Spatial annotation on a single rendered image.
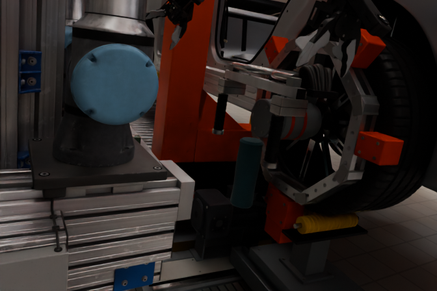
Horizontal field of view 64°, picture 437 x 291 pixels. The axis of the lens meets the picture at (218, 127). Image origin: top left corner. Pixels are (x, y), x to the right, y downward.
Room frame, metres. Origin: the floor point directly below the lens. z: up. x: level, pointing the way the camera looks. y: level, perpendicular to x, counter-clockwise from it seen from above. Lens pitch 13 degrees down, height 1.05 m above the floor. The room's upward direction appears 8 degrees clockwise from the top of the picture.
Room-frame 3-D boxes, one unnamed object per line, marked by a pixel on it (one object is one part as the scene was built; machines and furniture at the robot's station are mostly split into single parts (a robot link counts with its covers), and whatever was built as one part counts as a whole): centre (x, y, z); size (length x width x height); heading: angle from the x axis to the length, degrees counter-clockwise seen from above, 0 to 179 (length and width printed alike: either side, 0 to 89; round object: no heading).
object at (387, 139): (0.94, -0.44, 0.85); 0.09 x 0.08 x 0.07; 28
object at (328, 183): (1.21, -0.29, 0.85); 0.54 x 0.07 x 0.54; 28
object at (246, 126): (1.74, -0.10, 0.69); 0.52 x 0.17 x 0.35; 118
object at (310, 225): (1.15, -0.43, 0.51); 0.29 x 0.06 x 0.06; 118
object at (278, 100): (0.97, -0.18, 0.93); 0.09 x 0.05 x 0.05; 118
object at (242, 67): (1.24, -0.13, 1.03); 0.19 x 0.18 x 0.11; 118
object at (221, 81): (1.27, -0.03, 0.93); 0.09 x 0.05 x 0.05; 118
